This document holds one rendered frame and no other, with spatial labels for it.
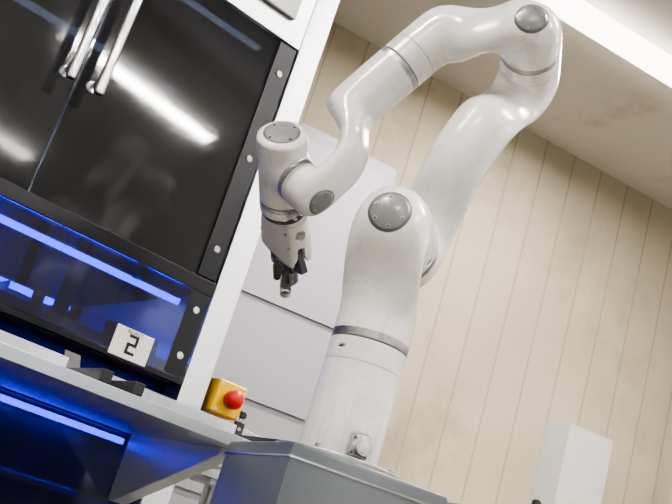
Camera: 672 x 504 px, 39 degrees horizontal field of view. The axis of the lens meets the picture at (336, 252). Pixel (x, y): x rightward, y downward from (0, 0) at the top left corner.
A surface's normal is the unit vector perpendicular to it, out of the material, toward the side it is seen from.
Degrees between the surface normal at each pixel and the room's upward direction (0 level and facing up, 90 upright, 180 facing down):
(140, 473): 90
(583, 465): 90
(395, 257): 128
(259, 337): 90
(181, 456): 90
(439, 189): 141
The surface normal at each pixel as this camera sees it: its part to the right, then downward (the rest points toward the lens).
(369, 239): -0.39, 0.21
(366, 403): 0.30, -0.23
